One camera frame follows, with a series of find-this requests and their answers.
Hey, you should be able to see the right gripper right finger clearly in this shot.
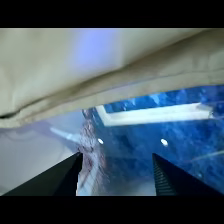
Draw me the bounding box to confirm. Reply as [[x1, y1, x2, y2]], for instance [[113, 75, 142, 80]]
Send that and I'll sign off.
[[152, 152, 223, 197]]

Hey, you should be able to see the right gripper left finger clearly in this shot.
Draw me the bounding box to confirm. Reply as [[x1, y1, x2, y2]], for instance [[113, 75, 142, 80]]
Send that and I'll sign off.
[[2, 151, 84, 197]]

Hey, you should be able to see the beige garment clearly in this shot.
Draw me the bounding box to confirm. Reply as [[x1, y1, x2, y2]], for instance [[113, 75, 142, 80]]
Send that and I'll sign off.
[[0, 28, 224, 130]]

